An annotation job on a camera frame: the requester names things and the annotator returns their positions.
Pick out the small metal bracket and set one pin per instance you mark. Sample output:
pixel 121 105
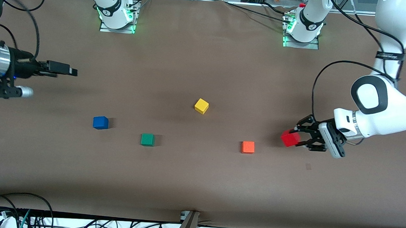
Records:
pixel 183 215

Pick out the brown paper table cover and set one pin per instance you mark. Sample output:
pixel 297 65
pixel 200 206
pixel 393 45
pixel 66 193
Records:
pixel 199 180

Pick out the yellow wooden block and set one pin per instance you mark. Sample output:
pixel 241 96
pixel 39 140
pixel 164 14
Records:
pixel 201 106

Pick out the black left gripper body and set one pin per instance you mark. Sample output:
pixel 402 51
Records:
pixel 313 134

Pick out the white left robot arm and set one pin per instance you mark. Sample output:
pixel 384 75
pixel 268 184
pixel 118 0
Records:
pixel 394 113

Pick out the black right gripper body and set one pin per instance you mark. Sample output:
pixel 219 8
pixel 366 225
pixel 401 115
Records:
pixel 22 65

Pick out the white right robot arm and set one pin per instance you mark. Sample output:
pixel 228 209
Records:
pixel 109 8

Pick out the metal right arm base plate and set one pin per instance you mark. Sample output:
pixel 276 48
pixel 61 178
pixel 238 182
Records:
pixel 117 30

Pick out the orange wooden block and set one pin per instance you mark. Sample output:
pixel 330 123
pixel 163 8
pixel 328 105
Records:
pixel 247 147

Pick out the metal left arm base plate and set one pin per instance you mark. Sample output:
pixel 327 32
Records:
pixel 300 45

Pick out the green wooden block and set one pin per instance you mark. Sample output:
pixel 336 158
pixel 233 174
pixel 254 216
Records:
pixel 147 139

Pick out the red wooden block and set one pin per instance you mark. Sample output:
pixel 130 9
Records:
pixel 289 138

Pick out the blue wooden block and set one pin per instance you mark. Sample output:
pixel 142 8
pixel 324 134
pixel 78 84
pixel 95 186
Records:
pixel 100 122

